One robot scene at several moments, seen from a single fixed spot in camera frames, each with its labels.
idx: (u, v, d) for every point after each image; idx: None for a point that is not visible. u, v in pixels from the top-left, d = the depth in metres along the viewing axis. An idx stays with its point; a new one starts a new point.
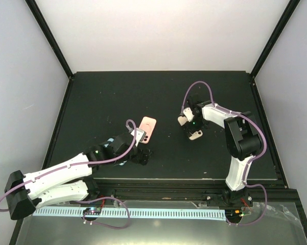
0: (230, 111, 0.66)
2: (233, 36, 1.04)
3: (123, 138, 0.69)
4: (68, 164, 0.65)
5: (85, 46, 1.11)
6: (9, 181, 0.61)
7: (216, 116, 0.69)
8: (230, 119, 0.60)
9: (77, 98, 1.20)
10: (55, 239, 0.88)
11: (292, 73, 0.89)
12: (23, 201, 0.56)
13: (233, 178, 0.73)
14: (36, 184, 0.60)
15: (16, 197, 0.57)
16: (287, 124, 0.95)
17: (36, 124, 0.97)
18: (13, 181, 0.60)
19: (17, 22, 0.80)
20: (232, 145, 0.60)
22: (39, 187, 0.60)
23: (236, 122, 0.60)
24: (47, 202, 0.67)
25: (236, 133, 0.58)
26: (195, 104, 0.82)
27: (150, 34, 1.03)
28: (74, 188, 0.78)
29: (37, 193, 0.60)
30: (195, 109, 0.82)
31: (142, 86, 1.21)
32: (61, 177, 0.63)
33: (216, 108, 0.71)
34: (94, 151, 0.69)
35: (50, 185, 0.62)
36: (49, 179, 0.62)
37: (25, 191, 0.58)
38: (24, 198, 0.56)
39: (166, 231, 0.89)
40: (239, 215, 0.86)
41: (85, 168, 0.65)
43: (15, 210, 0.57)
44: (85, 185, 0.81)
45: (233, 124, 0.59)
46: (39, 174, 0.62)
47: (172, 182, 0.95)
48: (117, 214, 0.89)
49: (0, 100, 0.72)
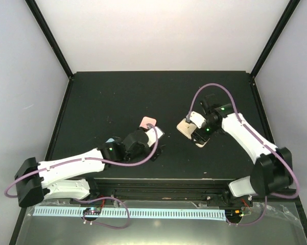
0: (264, 142, 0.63)
2: (233, 37, 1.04)
3: (136, 137, 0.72)
4: (83, 157, 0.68)
5: (85, 47, 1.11)
6: (24, 167, 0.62)
7: (241, 135, 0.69)
8: (266, 158, 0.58)
9: (77, 98, 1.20)
10: (55, 239, 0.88)
11: (292, 72, 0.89)
12: (37, 189, 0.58)
13: (239, 186, 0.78)
14: (49, 173, 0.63)
15: (29, 183, 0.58)
16: (287, 124, 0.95)
17: (36, 123, 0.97)
18: (26, 168, 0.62)
19: (17, 22, 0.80)
20: (258, 181, 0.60)
22: (52, 176, 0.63)
23: (271, 162, 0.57)
24: (53, 194, 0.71)
25: (268, 175, 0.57)
26: (214, 109, 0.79)
27: (150, 34, 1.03)
28: (78, 185, 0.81)
29: (48, 182, 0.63)
30: (213, 115, 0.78)
31: (142, 86, 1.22)
32: (75, 169, 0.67)
33: (243, 126, 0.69)
34: (108, 148, 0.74)
35: (63, 176, 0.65)
36: (62, 171, 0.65)
37: (38, 178, 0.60)
38: (37, 185, 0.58)
39: (166, 231, 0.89)
40: (239, 215, 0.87)
41: (98, 165, 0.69)
43: (24, 197, 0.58)
44: (88, 185, 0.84)
45: (268, 165, 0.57)
46: (54, 164, 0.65)
47: (172, 181, 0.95)
48: (117, 214, 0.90)
49: None
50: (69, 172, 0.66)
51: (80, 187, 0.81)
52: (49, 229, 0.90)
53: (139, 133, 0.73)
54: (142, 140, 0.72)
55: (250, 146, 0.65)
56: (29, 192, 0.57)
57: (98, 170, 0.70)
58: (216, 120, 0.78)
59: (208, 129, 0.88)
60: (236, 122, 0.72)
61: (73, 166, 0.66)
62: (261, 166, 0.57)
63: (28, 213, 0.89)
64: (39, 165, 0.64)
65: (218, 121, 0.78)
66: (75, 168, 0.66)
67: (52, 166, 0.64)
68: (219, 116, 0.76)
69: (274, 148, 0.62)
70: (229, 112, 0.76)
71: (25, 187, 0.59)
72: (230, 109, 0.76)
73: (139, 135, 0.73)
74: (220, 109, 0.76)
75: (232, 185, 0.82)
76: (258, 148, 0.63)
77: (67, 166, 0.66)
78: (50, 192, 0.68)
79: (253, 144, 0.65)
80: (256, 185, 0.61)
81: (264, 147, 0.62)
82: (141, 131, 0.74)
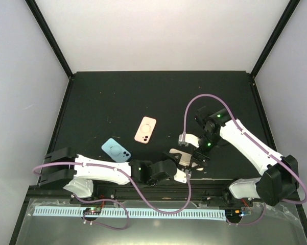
0: (269, 151, 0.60)
2: (233, 36, 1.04)
3: (165, 166, 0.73)
4: (116, 167, 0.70)
5: (85, 47, 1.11)
6: (62, 153, 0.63)
7: (244, 143, 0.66)
8: (273, 170, 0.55)
9: (77, 98, 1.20)
10: (55, 239, 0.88)
11: (293, 72, 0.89)
12: (66, 179, 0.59)
13: (241, 189, 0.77)
14: (82, 169, 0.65)
15: (62, 171, 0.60)
16: (287, 124, 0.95)
17: (37, 123, 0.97)
18: (64, 155, 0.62)
19: (17, 22, 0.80)
20: (267, 193, 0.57)
22: (84, 173, 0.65)
23: (279, 172, 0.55)
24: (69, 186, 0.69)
25: (278, 187, 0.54)
26: (209, 118, 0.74)
27: (149, 34, 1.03)
28: (86, 185, 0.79)
29: (78, 176, 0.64)
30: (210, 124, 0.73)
31: (141, 86, 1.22)
32: (105, 173, 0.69)
33: (244, 135, 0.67)
34: (137, 169, 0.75)
35: (92, 175, 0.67)
36: (94, 171, 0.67)
37: (72, 170, 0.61)
38: (69, 177, 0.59)
39: (166, 231, 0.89)
40: (239, 215, 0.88)
41: (125, 178, 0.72)
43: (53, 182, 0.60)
44: (92, 187, 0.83)
45: (277, 176, 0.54)
46: (90, 162, 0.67)
47: (172, 182, 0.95)
48: (117, 214, 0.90)
49: (0, 100, 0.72)
50: (98, 174, 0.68)
51: (87, 188, 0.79)
52: (49, 229, 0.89)
53: (169, 163, 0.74)
54: (171, 170, 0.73)
55: (253, 156, 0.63)
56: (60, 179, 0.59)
57: (123, 181, 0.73)
58: (213, 127, 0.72)
59: (209, 142, 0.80)
60: (236, 130, 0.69)
61: (104, 171, 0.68)
62: (269, 178, 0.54)
63: (28, 213, 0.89)
64: (77, 157, 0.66)
65: (216, 129, 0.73)
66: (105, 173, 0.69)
67: (88, 164, 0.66)
68: (216, 122, 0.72)
69: (280, 156, 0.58)
70: (225, 119, 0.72)
71: (56, 173, 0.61)
72: (225, 116, 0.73)
73: (168, 164, 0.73)
74: (215, 116, 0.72)
75: (232, 188, 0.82)
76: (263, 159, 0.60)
77: (99, 169, 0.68)
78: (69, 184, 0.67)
79: (256, 153, 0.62)
80: (264, 196, 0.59)
81: (269, 157, 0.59)
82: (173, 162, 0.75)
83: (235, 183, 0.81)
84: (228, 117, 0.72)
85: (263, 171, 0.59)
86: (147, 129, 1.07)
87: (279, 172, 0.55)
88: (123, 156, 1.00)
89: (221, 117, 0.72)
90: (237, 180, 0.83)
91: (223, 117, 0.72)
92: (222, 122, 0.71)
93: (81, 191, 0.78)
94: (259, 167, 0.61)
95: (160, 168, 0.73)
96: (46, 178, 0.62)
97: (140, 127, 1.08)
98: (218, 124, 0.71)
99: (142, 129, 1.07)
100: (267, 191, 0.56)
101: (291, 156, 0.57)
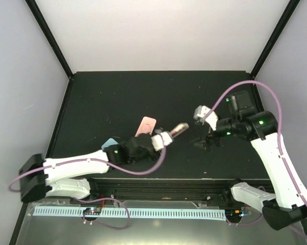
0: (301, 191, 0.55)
2: (234, 36, 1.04)
3: (138, 141, 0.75)
4: (88, 157, 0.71)
5: (85, 47, 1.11)
6: (30, 163, 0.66)
7: (276, 167, 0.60)
8: (296, 211, 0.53)
9: (77, 98, 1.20)
10: (55, 239, 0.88)
11: (293, 73, 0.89)
12: (39, 185, 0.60)
13: (243, 195, 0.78)
14: (54, 171, 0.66)
15: (34, 179, 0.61)
16: (287, 125, 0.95)
17: (37, 123, 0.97)
18: (32, 164, 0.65)
19: (17, 22, 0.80)
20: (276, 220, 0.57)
22: (56, 174, 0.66)
23: (301, 213, 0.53)
24: (55, 192, 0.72)
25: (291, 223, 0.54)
26: (250, 119, 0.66)
27: (149, 34, 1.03)
28: (79, 185, 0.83)
29: (53, 179, 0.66)
30: (248, 126, 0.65)
31: (141, 86, 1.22)
32: (80, 168, 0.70)
33: (281, 160, 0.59)
34: (113, 151, 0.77)
35: (68, 174, 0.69)
36: (66, 169, 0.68)
37: (43, 175, 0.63)
38: (41, 182, 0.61)
39: (166, 231, 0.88)
40: (239, 215, 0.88)
41: (102, 166, 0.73)
43: (29, 192, 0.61)
44: (88, 185, 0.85)
45: (297, 217, 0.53)
46: (60, 162, 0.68)
47: (173, 181, 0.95)
48: (117, 214, 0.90)
49: (0, 99, 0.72)
50: (73, 171, 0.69)
51: (81, 187, 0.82)
52: (49, 229, 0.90)
53: (142, 138, 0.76)
54: (145, 143, 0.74)
55: (281, 187, 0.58)
56: (33, 187, 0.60)
57: (101, 171, 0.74)
58: (248, 131, 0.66)
59: (229, 132, 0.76)
60: (275, 150, 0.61)
61: (77, 165, 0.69)
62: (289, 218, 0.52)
63: (28, 213, 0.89)
64: (45, 161, 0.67)
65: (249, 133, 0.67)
66: (80, 167, 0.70)
67: (57, 164, 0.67)
68: (255, 128, 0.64)
69: None
70: (266, 129, 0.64)
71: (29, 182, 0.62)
72: (268, 124, 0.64)
73: (141, 138, 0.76)
74: (258, 121, 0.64)
75: (234, 190, 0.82)
76: (290, 196, 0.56)
77: (72, 165, 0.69)
78: (52, 189, 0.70)
79: (286, 186, 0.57)
80: (269, 218, 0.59)
81: (298, 197, 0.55)
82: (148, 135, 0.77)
83: (240, 188, 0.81)
84: (272, 127, 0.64)
85: (283, 204, 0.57)
86: (147, 129, 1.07)
87: (300, 213, 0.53)
88: None
89: (264, 124, 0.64)
90: (240, 184, 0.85)
91: (265, 126, 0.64)
92: (262, 134, 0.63)
93: (76, 193, 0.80)
94: (281, 199, 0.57)
95: (135, 143, 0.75)
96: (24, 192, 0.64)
97: (140, 127, 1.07)
98: (256, 132, 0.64)
99: (142, 129, 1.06)
100: (274, 218, 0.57)
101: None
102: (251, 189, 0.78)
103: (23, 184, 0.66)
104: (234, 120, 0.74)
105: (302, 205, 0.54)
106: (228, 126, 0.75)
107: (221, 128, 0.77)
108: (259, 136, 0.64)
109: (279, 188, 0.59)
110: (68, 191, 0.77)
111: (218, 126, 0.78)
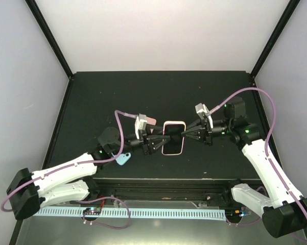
0: (290, 189, 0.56)
2: (233, 36, 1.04)
3: (103, 140, 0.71)
4: (75, 162, 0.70)
5: (85, 46, 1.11)
6: (18, 179, 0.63)
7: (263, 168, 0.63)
8: (288, 207, 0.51)
9: (77, 98, 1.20)
10: (55, 240, 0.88)
11: (292, 73, 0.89)
12: (33, 197, 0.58)
13: (244, 198, 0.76)
14: (43, 181, 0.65)
15: (25, 193, 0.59)
16: (289, 125, 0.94)
17: (37, 124, 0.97)
18: (21, 179, 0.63)
19: (17, 21, 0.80)
20: (273, 225, 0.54)
22: (47, 183, 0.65)
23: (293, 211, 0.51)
24: (50, 201, 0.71)
25: (286, 224, 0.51)
26: (240, 130, 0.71)
27: (149, 35, 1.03)
28: (75, 187, 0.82)
29: (44, 190, 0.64)
30: (236, 136, 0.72)
31: (141, 86, 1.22)
32: (69, 173, 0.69)
33: (268, 161, 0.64)
34: (98, 151, 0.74)
35: (57, 182, 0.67)
36: (56, 177, 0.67)
37: (34, 188, 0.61)
38: (34, 194, 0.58)
39: (166, 231, 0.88)
40: (239, 215, 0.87)
41: (91, 167, 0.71)
43: (22, 207, 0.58)
44: (86, 184, 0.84)
45: (289, 215, 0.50)
46: (47, 171, 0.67)
47: (173, 182, 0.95)
48: (117, 214, 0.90)
49: (0, 100, 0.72)
50: (63, 178, 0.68)
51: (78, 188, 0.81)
52: (49, 229, 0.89)
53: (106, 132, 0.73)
54: (111, 139, 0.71)
55: (271, 187, 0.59)
56: (25, 201, 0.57)
57: (91, 172, 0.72)
58: (237, 140, 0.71)
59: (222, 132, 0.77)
60: (261, 153, 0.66)
61: (65, 171, 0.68)
62: (281, 215, 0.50)
63: None
64: (33, 174, 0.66)
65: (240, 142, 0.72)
66: (70, 173, 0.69)
67: (46, 174, 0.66)
68: (242, 139, 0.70)
69: (299, 196, 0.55)
70: (253, 137, 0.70)
71: (20, 198, 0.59)
72: (254, 133, 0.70)
73: (107, 135, 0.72)
74: (245, 132, 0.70)
75: (235, 190, 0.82)
76: (280, 193, 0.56)
77: (60, 172, 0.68)
78: (46, 199, 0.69)
79: (275, 185, 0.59)
80: (268, 225, 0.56)
81: (288, 194, 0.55)
82: (114, 129, 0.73)
83: (240, 189, 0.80)
84: (257, 136, 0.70)
85: (276, 205, 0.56)
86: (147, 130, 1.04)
87: (293, 212, 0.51)
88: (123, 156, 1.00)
89: (250, 133, 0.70)
90: (242, 185, 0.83)
91: (252, 135, 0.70)
92: (249, 141, 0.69)
93: (73, 195, 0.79)
94: (274, 200, 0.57)
95: (102, 142, 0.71)
96: (15, 210, 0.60)
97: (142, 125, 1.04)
98: (244, 142, 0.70)
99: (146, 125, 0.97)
100: (273, 222, 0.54)
101: None
102: (252, 192, 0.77)
103: (12, 202, 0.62)
104: (228, 123, 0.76)
105: (293, 202, 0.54)
106: (223, 129, 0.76)
107: (216, 129, 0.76)
108: (245, 143, 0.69)
109: (269, 187, 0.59)
110: (64, 196, 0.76)
111: (214, 127, 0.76)
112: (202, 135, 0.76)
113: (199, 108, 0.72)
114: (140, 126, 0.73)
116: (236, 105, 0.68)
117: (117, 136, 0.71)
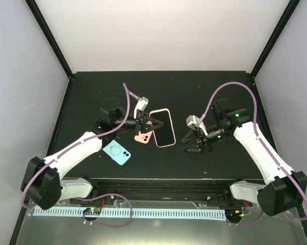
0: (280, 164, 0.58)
2: (233, 36, 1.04)
3: (108, 107, 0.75)
4: (81, 140, 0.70)
5: (85, 47, 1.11)
6: (31, 168, 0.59)
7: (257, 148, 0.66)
8: (280, 182, 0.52)
9: (77, 98, 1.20)
10: (55, 239, 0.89)
11: (293, 72, 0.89)
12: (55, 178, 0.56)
13: (242, 193, 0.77)
14: (58, 163, 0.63)
15: (45, 176, 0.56)
16: (288, 125, 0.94)
17: (37, 125, 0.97)
18: (34, 167, 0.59)
19: (17, 20, 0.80)
20: (268, 203, 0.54)
22: (64, 164, 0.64)
23: (285, 186, 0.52)
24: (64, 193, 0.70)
25: (280, 199, 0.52)
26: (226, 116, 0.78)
27: (150, 35, 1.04)
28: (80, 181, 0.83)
29: (62, 171, 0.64)
30: (226, 122, 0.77)
31: (141, 86, 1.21)
32: (78, 152, 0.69)
33: (259, 140, 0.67)
34: (97, 127, 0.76)
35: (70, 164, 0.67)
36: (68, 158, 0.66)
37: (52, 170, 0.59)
38: (55, 174, 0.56)
39: (166, 231, 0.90)
40: (239, 215, 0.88)
41: (96, 143, 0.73)
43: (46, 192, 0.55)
44: (87, 181, 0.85)
45: (282, 190, 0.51)
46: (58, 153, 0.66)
47: (174, 182, 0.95)
48: (117, 214, 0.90)
49: (0, 100, 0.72)
50: (73, 157, 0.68)
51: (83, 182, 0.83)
52: (50, 229, 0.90)
53: (109, 103, 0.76)
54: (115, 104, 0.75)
55: (263, 165, 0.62)
56: (49, 183, 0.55)
57: (97, 148, 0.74)
58: (229, 126, 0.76)
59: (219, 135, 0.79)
60: (252, 134, 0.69)
61: (74, 151, 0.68)
62: (275, 190, 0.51)
63: (28, 213, 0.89)
64: (45, 160, 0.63)
65: (232, 128, 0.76)
66: (78, 152, 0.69)
67: (59, 155, 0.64)
68: (232, 122, 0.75)
69: (290, 171, 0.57)
70: (243, 119, 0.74)
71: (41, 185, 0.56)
72: (244, 117, 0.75)
73: (110, 103, 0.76)
74: (233, 115, 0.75)
75: (233, 187, 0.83)
76: (272, 169, 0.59)
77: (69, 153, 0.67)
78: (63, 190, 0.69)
79: (267, 162, 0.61)
80: (263, 204, 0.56)
81: (279, 169, 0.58)
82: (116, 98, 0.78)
83: (238, 185, 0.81)
84: (247, 119, 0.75)
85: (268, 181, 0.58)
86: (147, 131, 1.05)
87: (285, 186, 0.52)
88: (123, 156, 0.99)
89: (240, 117, 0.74)
90: (239, 181, 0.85)
91: (241, 117, 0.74)
92: (239, 122, 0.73)
93: (79, 190, 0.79)
94: (266, 177, 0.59)
95: (105, 110, 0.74)
96: (37, 199, 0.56)
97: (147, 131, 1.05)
98: (235, 124, 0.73)
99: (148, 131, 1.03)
100: (267, 201, 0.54)
101: (302, 173, 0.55)
102: (249, 185, 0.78)
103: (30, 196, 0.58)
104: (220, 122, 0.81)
105: (285, 177, 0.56)
106: (218, 131, 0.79)
107: (212, 134, 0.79)
108: (236, 125, 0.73)
109: (262, 165, 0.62)
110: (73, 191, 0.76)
111: (209, 133, 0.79)
112: (201, 147, 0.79)
113: (189, 120, 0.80)
114: (141, 107, 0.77)
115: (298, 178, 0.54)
116: (218, 101, 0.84)
117: (119, 102, 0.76)
